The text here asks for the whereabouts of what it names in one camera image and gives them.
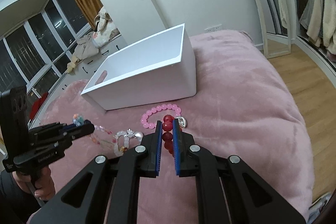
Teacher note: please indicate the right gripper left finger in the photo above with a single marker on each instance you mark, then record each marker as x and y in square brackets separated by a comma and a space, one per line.
[150, 165]

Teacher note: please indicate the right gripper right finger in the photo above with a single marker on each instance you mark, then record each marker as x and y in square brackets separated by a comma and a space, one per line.
[184, 163]

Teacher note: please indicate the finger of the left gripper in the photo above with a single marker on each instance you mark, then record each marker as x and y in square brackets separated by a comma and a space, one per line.
[63, 127]
[81, 131]

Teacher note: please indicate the silver moon star brooch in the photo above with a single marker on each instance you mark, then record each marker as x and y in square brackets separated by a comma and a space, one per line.
[131, 134]

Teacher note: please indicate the person's left hand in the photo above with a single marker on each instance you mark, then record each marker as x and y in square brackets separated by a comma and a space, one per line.
[45, 187]

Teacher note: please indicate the red cloth item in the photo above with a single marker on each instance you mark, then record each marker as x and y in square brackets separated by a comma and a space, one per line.
[37, 105]

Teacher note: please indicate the white drawer cabinet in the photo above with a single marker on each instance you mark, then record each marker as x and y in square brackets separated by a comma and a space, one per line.
[87, 68]

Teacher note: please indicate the pink plush blanket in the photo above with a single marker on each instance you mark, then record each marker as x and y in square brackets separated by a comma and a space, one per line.
[242, 107]

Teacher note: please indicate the white storage box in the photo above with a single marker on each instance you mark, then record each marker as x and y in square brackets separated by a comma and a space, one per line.
[159, 68]

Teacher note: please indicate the large window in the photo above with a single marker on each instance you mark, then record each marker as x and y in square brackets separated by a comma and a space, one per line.
[37, 52]

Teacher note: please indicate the pile of clothes and bags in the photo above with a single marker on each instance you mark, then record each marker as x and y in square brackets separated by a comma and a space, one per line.
[91, 44]

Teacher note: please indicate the grey hanging coat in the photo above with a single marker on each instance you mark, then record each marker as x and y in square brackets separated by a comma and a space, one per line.
[306, 15]

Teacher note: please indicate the cream fleece coat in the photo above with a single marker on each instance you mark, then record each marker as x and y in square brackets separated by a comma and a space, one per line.
[321, 28]

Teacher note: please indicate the open wardrobe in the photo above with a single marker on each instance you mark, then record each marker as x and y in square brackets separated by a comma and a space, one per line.
[321, 50]

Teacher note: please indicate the black tracker camera box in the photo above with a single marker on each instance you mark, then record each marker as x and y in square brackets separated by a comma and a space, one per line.
[14, 127]

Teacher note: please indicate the white wall socket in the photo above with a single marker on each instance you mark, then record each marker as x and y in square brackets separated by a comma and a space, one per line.
[213, 29]

